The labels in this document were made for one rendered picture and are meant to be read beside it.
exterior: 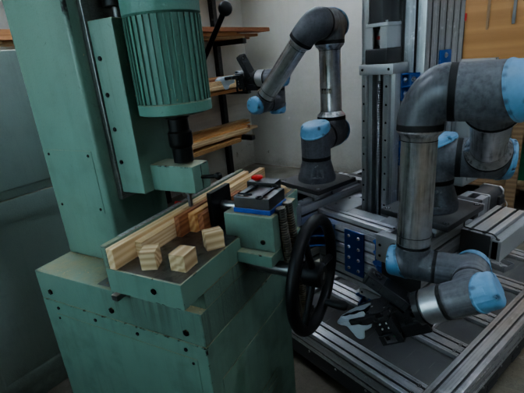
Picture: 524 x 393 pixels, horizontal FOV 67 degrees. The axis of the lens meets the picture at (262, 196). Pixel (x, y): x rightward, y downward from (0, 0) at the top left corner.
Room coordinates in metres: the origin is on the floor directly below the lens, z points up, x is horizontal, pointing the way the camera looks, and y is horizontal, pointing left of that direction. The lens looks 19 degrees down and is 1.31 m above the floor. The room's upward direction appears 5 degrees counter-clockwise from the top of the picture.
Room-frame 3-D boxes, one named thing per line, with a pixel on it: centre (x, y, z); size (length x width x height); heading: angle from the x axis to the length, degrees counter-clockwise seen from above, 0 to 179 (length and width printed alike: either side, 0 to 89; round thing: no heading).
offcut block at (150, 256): (0.77, 0.25, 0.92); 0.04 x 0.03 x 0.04; 177
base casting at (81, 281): (1.05, 0.30, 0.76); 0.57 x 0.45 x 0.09; 61
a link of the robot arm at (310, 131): (1.55, -0.24, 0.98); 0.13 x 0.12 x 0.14; 142
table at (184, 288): (0.97, 0.08, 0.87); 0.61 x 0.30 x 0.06; 151
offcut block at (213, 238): (0.83, 0.12, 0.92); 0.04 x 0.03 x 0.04; 112
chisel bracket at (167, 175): (1.00, 0.21, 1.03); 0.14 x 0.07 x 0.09; 61
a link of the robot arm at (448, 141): (1.15, -0.54, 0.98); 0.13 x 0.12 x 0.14; 59
